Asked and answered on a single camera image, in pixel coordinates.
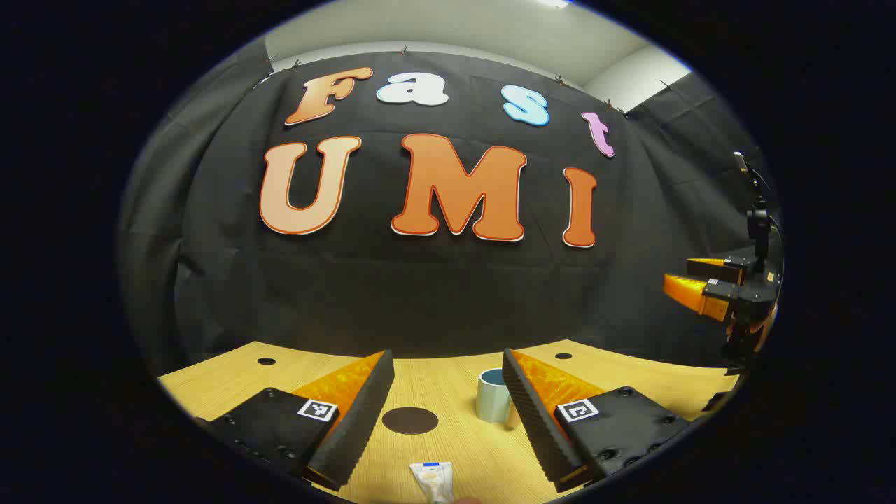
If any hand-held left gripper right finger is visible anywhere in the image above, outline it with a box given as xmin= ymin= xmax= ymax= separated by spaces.
xmin=501 ymin=348 xmax=694 ymax=493

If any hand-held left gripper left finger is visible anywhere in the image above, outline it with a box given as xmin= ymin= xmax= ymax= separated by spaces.
xmin=192 ymin=349 xmax=396 ymax=491

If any light blue cup wooden handle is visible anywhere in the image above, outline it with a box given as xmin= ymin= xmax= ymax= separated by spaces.
xmin=475 ymin=367 xmax=522 ymax=429

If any round dark brown coaster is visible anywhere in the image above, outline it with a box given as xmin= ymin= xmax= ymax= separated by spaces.
xmin=381 ymin=407 xmax=440 ymax=435

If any white toothpaste tube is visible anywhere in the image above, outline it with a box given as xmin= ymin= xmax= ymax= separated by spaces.
xmin=409 ymin=461 xmax=456 ymax=504

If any wooden desktop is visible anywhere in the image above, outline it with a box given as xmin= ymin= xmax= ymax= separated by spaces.
xmin=157 ymin=339 xmax=743 ymax=504

